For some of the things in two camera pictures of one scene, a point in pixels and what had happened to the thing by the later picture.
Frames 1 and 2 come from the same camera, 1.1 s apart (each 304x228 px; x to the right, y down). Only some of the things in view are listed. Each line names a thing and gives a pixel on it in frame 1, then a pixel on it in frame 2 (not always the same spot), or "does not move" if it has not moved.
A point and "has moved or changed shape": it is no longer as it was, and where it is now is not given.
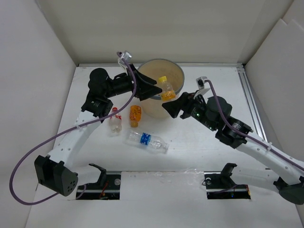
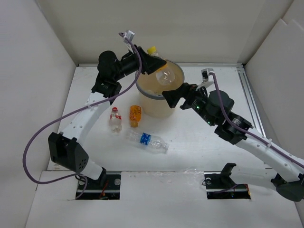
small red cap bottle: (115, 121) does not move
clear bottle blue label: (148, 140) does not move
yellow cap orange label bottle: (168, 94) has moved or changed shape
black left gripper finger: (145, 90) → (149, 63)
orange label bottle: (135, 113) does not move
